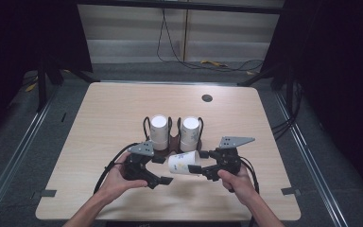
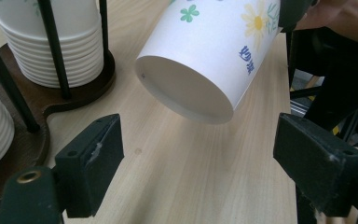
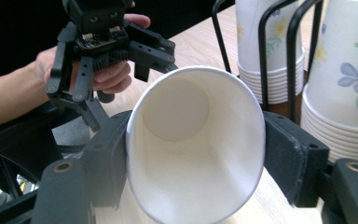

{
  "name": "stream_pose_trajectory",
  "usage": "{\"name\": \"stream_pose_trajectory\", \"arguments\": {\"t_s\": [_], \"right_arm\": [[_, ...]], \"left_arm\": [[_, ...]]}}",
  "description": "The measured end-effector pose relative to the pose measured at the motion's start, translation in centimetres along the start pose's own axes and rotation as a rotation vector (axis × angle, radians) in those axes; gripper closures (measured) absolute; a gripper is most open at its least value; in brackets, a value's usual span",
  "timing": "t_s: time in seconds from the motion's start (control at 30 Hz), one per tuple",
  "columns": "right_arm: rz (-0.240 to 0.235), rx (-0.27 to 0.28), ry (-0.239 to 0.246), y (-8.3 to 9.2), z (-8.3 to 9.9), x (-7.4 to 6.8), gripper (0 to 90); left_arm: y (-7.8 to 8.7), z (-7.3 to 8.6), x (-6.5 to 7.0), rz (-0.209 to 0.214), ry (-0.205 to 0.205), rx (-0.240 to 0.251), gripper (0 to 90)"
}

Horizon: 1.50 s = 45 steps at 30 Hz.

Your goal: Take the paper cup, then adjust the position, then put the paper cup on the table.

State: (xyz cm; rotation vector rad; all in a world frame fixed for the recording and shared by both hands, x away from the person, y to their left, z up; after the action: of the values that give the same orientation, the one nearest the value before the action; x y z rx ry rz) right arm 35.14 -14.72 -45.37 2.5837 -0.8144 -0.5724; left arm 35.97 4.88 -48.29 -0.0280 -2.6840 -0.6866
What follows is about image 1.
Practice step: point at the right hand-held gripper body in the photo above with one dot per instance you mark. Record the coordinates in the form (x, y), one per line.
(228, 157)

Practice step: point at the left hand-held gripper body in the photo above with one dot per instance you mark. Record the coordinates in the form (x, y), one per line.
(137, 162)

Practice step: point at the dark round plate rack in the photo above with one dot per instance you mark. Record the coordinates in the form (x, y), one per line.
(173, 146)

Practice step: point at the printed white paper cup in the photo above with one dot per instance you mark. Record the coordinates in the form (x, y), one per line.
(182, 163)

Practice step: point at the stack of white paper cups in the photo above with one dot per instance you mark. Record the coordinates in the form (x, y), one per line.
(159, 132)
(189, 134)

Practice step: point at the person's left hand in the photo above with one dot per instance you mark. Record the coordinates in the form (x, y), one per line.
(116, 181)

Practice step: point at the person's right hand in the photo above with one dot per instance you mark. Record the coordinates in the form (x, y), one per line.
(238, 184)

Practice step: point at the yellow strip on floor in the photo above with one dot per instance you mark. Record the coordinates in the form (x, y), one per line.
(213, 63)
(31, 87)

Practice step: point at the black metal stand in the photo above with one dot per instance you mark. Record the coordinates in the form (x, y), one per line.
(42, 82)
(288, 85)

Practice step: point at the dark curtain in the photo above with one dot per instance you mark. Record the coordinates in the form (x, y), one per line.
(19, 34)
(337, 78)

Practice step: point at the black overhead bar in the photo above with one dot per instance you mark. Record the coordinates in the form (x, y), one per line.
(176, 6)

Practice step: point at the grey table edge bracket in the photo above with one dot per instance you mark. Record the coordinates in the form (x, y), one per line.
(290, 190)
(45, 193)

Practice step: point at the metal floor rail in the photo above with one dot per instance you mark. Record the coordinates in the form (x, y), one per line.
(15, 151)
(308, 157)

